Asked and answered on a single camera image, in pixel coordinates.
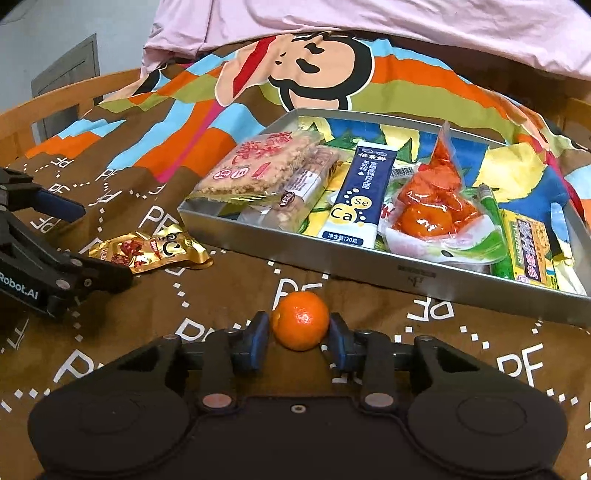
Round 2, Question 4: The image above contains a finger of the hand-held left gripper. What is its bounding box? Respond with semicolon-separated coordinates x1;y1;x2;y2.
0;212;134;319
0;167;87;223

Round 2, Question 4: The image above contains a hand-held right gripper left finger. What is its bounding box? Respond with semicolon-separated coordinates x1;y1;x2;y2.
99;311;271;414

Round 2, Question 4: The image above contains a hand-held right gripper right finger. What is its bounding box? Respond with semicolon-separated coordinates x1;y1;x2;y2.
329;313;497;411

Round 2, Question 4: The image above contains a mandarin orange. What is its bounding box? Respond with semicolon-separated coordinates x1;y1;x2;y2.
270;291;331;352

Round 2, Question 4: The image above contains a gold red snack packet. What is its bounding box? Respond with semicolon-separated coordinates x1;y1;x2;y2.
88;224;214;274

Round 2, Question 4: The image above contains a metal tray with dinosaur print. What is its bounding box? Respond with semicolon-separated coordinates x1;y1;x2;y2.
178;107;591;329

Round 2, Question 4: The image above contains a blue white powder sachet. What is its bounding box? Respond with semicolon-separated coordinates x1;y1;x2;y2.
316;142;400;248

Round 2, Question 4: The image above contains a clear nut bar packet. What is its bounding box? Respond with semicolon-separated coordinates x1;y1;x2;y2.
239;147;343;232

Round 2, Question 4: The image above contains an orange fruit snack pack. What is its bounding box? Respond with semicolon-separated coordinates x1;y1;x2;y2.
382;121;505;267

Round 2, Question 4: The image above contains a puffed rice cake packet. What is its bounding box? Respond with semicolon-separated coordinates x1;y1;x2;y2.
191;130;325;205

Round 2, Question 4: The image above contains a white green red snack packet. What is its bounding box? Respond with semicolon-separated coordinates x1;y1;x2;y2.
379;165;423;222

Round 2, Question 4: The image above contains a green stick packet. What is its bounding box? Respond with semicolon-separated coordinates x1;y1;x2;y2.
477;184;517;281

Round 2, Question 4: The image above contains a yellow snack packet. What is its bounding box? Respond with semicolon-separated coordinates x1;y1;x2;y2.
500;209;579;292

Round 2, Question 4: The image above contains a brown cartoon printed blanket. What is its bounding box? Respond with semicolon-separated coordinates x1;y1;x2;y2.
0;31;591;462

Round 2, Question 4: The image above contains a grey door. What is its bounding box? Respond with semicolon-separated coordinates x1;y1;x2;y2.
31;33;100;97

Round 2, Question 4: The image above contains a pink bed sheet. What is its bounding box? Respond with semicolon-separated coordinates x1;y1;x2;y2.
142;0;591;81

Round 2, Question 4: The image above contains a wooden bed frame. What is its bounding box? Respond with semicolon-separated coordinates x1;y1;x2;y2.
0;68;591;148

